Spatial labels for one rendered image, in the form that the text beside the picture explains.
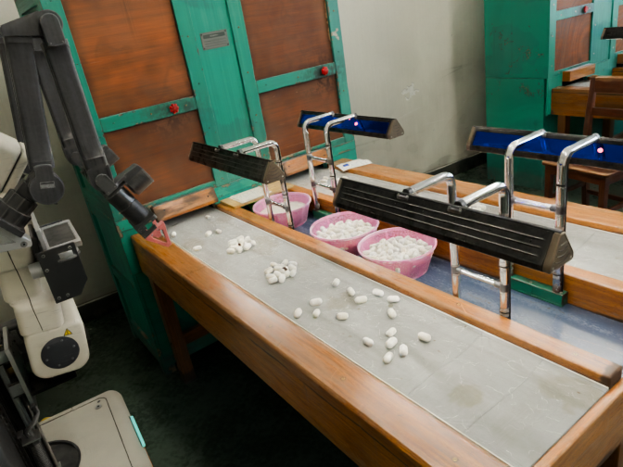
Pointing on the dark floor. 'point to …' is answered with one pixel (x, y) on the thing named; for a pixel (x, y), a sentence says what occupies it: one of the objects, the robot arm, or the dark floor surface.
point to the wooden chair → (603, 177)
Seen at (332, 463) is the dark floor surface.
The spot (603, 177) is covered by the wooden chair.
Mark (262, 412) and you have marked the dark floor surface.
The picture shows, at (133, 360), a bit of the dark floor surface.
